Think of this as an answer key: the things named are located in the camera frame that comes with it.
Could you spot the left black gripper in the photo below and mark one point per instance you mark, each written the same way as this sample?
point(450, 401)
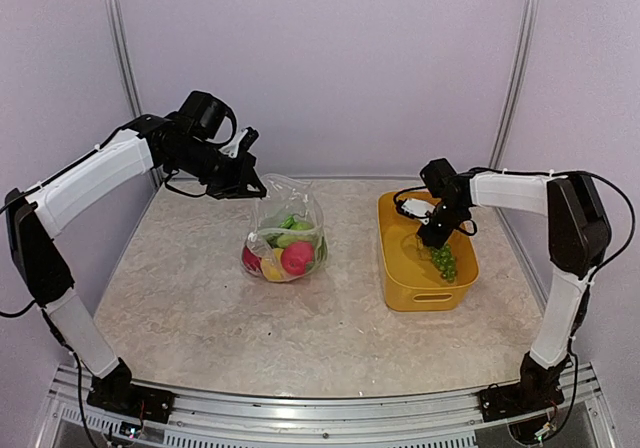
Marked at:
point(236, 187)

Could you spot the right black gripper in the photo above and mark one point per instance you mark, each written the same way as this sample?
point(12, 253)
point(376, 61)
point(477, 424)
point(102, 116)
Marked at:
point(434, 239)

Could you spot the green toy grapes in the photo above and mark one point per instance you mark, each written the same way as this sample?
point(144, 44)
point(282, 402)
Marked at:
point(444, 261)

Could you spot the green toy apple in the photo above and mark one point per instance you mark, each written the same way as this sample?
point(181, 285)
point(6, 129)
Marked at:
point(282, 240)

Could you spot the clear zip top bag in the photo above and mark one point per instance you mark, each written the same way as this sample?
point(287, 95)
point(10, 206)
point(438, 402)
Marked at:
point(285, 196)

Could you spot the red toy tomato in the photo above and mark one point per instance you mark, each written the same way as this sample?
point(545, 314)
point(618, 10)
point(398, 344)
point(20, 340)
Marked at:
point(251, 262)

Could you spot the red toy apple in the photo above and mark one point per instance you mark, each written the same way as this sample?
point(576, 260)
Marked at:
point(296, 258)

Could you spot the yellow toy lemon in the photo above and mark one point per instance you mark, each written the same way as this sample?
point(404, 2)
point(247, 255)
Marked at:
point(271, 266)

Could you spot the green toy cucumber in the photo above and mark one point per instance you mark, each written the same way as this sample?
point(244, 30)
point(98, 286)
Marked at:
point(288, 222)

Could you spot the green toy pear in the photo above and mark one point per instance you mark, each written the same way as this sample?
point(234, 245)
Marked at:
point(302, 226)

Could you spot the orange toy carrot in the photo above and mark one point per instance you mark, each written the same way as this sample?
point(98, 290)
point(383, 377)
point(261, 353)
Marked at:
point(319, 257)

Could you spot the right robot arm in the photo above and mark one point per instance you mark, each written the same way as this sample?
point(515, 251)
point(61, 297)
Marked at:
point(578, 235)

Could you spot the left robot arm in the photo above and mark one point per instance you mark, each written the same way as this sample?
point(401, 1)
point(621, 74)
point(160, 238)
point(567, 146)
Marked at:
point(201, 139)

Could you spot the yellow plastic basket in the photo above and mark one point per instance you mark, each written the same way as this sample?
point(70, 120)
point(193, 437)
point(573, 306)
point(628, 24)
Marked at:
point(410, 280)

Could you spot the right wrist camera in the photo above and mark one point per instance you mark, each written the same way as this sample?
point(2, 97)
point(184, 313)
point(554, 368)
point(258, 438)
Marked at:
point(413, 208)

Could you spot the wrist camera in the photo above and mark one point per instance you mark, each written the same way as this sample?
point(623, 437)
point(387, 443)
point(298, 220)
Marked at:
point(413, 208)
point(240, 143)

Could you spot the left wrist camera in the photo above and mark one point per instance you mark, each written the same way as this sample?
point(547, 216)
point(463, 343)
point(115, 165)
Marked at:
point(240, 143)

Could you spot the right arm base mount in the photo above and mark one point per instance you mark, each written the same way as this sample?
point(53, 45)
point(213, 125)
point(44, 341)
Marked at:
point(512, 400)

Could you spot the aluminium front rail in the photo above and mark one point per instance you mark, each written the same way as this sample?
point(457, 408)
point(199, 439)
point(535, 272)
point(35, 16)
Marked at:
point(200, 418)

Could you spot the left aluminium frame post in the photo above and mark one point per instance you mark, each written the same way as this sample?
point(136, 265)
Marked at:
point(123, 59)

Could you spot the aluminium frame post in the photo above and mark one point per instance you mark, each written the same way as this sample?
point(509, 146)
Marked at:
point(516, 81)
point(123, 59)

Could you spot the right aluminium frame post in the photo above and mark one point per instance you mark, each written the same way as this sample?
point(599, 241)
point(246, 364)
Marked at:
point(516, 81)

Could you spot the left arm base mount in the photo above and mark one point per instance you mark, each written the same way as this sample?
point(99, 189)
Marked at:
point(135, 401)

